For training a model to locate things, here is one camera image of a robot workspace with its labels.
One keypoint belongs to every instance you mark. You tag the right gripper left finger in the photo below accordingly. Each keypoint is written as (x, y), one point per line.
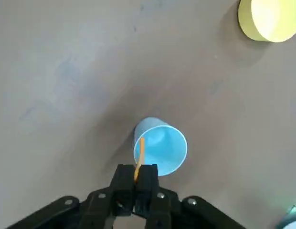
(124, 190)

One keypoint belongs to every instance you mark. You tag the blue plastic cup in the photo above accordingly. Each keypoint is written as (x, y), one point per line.
(164, 150)

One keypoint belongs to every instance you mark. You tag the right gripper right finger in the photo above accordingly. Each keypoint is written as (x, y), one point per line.
(148, 190)

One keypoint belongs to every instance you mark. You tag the yellow plastic bowl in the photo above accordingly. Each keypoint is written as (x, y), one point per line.
(269, 19)

